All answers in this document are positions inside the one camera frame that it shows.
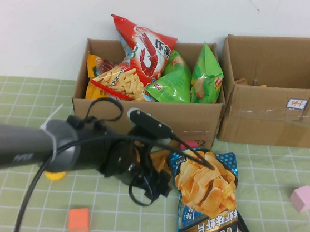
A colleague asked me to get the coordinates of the cardboard box holding chip bags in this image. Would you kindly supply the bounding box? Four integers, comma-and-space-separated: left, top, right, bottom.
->
68, 28, 233, 152

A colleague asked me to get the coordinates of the light pink foam cube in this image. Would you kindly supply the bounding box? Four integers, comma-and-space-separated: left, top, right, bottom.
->
288, 182, 310, 215

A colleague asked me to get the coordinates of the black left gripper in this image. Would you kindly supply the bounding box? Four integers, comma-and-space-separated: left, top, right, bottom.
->
98, 137, 179, 206

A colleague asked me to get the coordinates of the green chip bag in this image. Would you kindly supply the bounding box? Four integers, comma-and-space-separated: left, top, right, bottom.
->
143, 47, 198, 107
189, 40, 228, 107

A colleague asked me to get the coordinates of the yellow orange snack bag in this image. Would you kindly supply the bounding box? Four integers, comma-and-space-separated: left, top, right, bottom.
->
82, 53, 117, 103

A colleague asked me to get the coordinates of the small gold snack packet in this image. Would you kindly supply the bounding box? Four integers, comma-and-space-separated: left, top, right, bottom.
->
148, 148, 174, 177

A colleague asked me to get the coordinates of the yellow rubber duck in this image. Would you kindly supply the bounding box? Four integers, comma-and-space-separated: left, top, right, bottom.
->
44, 168, 67, 182

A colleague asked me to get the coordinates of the blue Vikar chips bag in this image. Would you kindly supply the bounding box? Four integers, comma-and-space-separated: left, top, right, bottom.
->
160, 145, 271, 232

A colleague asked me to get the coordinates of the white zip tie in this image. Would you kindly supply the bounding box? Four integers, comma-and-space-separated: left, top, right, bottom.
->
36, 102, 65, 163

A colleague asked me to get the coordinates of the cardboard box with clear tape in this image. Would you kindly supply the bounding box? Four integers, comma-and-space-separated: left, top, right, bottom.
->
211, 24, 310, 152

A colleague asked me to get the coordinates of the orange foam cube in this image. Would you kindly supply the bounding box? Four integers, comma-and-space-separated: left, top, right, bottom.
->
66, 205, 94, 232

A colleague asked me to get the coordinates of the fries print snack bag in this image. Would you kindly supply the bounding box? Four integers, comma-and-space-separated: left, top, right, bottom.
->
89, 61, 150, 103

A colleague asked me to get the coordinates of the red shrimp stick bag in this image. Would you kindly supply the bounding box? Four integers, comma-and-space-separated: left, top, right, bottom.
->
104, 14, 180, 89

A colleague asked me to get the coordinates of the magenta foam cube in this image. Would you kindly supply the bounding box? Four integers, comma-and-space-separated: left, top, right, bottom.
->
179, 139, 199, 152

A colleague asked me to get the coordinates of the white blue-edged label sticker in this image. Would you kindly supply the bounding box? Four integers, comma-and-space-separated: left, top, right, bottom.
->
286, 97, 309, 111

